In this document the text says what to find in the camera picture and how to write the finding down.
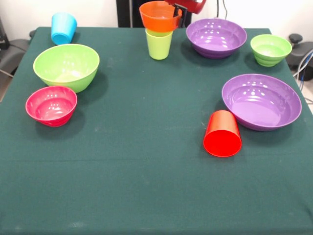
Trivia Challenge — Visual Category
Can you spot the orange bowl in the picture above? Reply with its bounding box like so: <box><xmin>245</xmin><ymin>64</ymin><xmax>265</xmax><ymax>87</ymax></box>
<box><xmin>139</xmin><ymin>0</ymin><xmax>183</xmax><ymax>33</ymax></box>

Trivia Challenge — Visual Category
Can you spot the black cable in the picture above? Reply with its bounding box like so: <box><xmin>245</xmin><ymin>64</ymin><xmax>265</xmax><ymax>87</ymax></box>
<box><xmin>216</xmin><ymin>0</ymin><xmax>229</xmax><ymax>20</ymax></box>

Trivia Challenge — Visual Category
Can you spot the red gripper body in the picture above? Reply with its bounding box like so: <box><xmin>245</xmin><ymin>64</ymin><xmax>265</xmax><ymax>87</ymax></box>
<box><xmin>164</xmin><ymin>0</ymin><xmax>207</xmax><ymax>15</ymax></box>

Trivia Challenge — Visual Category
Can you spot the black chair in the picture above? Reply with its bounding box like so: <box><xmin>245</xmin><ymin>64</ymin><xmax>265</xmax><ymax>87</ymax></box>
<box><xmin>0</xmin><ymin>17</ymin><xmax>36</xmax><ymax>77</ymax></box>
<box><xmin>288</xmin><ymin>33</ymin><xmax>313</xmax><ymax>81</ymax></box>

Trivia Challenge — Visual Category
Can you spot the pink bowl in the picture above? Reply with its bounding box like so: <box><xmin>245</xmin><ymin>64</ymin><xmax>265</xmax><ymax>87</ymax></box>
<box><xmin>25</xmin><ymin>85</ymin><xmax>78</xmax><ymax>128</ymax></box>

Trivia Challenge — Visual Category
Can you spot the small green bowl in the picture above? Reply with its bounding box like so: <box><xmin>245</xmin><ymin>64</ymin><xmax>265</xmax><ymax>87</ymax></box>
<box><xmin>250</xmin><ymin>34</ymin><xmax>293</xmax><ymax>67</ymax></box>

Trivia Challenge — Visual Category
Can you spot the blue cable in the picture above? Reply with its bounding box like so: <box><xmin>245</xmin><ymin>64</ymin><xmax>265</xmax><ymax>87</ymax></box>
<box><xmin>298</xmin><ymin>48</ymin><xmax>313</xmax><ymax>83</ymax></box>

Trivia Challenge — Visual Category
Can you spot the yellow-green cup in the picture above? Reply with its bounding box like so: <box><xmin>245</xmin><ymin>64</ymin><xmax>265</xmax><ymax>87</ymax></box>
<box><xmin>145</xmin><ymin>28</ymin><xmax>174</xmax><ymax>60</ymax></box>

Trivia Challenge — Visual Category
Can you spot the white cable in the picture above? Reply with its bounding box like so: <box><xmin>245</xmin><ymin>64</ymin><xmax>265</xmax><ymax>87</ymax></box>
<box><xmin>292</xmin><ymin>55</ymin><xmax>313</xmax><ymax>78</ymax></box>

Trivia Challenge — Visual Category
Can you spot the large green bowl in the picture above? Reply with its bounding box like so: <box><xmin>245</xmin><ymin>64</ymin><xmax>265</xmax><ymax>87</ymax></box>
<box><xmin>33</xmin><ymin>43</ymin><xmax>100</xmax><ymax>94</ymax></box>

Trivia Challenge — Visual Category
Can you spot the purple bowl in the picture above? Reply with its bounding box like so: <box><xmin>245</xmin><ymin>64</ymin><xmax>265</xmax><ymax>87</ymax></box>
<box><xmin>222</xmin><ymin>73</ymin><xmax>303</xmax><ymax>132</ymax></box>
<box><xmin>185</xmin><ymin>18</ymin><xmax>247</xmax><ymax>59</ymax></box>

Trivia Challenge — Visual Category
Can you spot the red cup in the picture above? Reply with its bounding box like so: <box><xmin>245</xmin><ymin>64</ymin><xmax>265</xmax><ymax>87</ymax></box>
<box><xmin>203</xmin><ymin>110</ymin><xmax>243</xmax><ymax>158</ymax></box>

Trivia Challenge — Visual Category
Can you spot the dark green tablecloth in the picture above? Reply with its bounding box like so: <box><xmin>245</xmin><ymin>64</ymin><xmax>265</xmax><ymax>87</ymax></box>
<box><xmin>0</xmin><ymin>26</ymin><xmax>313</xmax><ymax>235</ymax></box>

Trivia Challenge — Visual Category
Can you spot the blue cup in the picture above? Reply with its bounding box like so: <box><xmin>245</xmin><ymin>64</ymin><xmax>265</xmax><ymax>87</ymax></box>
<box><xmin>50</xmin><ymin>12</ymin><xmax>78</xmax><ymax>47</ymax></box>

